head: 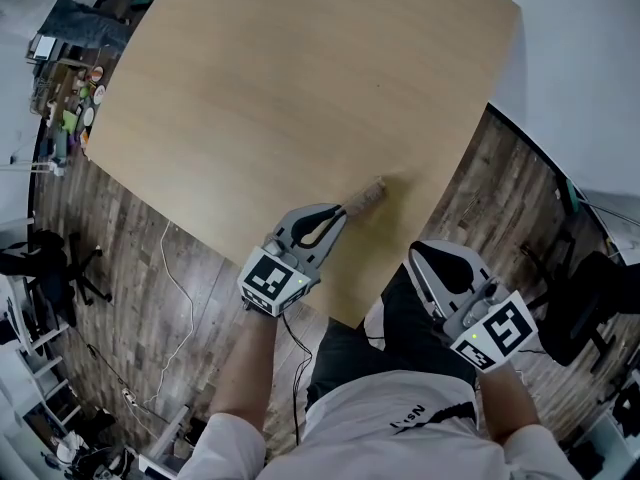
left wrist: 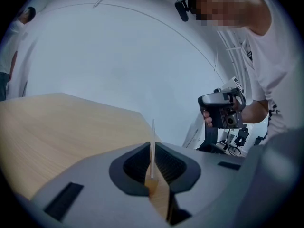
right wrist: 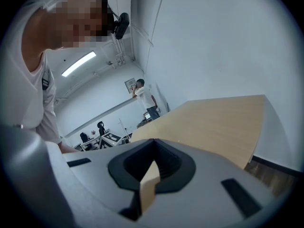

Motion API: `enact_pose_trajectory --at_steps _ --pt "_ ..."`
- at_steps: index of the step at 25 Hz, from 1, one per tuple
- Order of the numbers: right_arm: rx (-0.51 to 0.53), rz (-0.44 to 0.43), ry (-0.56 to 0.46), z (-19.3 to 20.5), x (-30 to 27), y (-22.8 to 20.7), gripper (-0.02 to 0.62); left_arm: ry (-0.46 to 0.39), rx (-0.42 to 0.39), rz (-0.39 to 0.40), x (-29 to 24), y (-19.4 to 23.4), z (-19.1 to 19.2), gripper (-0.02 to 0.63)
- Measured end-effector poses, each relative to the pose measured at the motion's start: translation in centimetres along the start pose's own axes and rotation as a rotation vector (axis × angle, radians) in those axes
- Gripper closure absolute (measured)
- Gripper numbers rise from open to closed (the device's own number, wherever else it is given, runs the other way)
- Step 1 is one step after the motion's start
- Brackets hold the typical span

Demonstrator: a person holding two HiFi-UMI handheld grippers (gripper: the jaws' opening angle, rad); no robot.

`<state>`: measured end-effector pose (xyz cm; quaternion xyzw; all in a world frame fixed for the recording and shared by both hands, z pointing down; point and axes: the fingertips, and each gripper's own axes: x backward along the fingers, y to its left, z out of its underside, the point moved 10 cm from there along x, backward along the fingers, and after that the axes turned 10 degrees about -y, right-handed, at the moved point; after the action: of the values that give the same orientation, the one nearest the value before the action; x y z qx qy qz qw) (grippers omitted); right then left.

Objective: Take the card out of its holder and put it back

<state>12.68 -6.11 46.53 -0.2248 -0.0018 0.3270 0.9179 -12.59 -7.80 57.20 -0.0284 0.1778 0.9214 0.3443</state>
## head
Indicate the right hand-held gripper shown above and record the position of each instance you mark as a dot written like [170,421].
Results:
[505,325]

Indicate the green box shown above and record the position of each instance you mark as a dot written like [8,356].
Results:
[575,195]

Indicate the person's white shirt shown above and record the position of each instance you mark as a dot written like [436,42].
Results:
[360,443]

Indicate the person's left forearm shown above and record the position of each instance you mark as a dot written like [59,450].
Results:
[247,368]

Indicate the black office chair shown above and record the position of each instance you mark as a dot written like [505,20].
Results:
[590,303]
[47,273]

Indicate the person's right forearm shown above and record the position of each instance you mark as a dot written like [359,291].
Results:
[507,403]

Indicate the person's black trousers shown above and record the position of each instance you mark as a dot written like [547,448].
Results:
[360,353]

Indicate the grey desk leg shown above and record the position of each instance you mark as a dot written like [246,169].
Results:
[169,433]

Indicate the white power strip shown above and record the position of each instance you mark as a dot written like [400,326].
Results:
[129,396]

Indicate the white shelving unit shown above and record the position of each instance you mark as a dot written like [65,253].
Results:
[30,363]

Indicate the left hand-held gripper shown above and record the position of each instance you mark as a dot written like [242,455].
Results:
[272,278]

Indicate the cluttered wooden shelf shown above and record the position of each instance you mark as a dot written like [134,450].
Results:
[67,113]

